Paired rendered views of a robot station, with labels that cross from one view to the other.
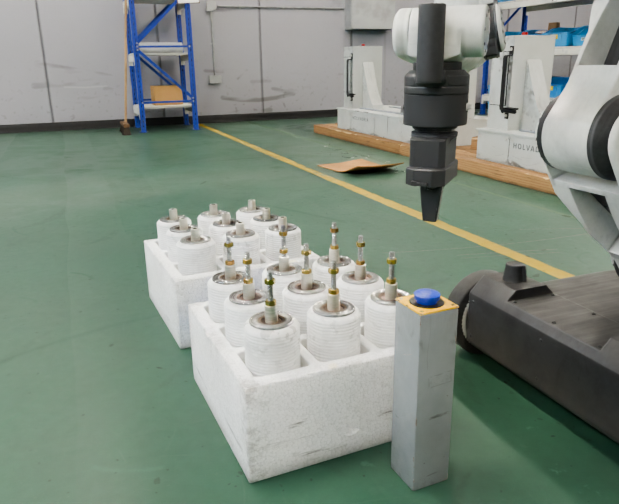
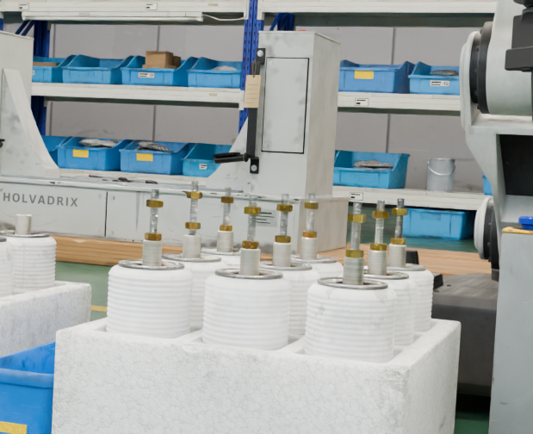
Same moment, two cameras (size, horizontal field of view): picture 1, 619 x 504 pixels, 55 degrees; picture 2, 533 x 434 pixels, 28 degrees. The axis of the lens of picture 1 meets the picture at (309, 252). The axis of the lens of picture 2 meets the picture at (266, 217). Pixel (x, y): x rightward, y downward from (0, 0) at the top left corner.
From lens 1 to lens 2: 1.04 m
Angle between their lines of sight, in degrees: 49
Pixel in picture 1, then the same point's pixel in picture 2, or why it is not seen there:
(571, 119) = not seen: hidden behind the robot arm
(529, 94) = (10, 120)
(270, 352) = (386, 324)
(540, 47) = (17, 52)
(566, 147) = (526, 76)
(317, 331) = not seen: hidden behind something
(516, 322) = (457, 312)
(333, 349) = (405, 328)
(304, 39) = not seen: outside the picture
